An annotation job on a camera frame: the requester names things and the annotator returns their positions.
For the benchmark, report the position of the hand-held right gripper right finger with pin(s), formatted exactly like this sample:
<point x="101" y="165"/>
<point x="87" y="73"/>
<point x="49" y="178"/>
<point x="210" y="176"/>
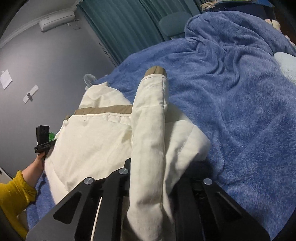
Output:
<point x="185" y="206"/>

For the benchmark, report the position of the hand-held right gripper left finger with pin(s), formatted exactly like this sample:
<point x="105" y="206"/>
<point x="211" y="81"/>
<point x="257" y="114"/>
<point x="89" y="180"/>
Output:
<point x="115" y="183"/>

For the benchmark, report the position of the cream hooded jacket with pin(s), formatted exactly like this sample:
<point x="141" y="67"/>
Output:
<point x="104" y="143"/>

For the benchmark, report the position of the person's left forearm yellow sleeve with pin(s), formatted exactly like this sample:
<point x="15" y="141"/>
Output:
<point x="16" y="197"/>

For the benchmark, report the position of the person's left hand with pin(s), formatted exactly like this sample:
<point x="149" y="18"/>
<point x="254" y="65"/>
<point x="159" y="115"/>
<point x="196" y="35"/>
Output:
<point x="39" y="163"/>

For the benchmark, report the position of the green shopping bag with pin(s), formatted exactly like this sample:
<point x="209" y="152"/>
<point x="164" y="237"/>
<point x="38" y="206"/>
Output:
<point x="51" y="136"/>

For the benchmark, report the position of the white paper sheet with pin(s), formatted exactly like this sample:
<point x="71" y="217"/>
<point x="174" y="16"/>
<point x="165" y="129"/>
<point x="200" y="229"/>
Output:
<point x="5" y="79"/>

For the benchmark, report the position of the white electric fan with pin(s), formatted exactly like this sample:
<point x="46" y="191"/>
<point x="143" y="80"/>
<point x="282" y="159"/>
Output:
<point x="89" y="79"/>

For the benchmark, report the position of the white air conditioner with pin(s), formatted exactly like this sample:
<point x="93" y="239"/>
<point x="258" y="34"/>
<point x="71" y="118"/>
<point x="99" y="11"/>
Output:
<point x="56" y="20"/>

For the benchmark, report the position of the blue fleece blanket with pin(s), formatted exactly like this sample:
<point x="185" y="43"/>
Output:
<point x="231" y="92"/>

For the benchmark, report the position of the teal curtain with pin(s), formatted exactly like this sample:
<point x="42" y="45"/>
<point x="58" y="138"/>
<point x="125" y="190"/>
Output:
<point x="129" y="27"/>

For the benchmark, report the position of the light blue pillow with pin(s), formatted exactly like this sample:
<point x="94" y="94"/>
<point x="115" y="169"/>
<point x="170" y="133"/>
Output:
<point x="286" y="67"/>

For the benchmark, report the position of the cream plush toy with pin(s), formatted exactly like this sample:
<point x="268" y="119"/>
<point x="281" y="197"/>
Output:
<point x="275" y="24"/>

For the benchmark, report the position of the row of books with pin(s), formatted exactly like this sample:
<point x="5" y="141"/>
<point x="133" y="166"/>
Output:
<point x="215" y="3"/>

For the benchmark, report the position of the white wall hook plate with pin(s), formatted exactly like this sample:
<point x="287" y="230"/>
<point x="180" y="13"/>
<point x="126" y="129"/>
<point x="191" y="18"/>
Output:
<point x="30" y="93"/>

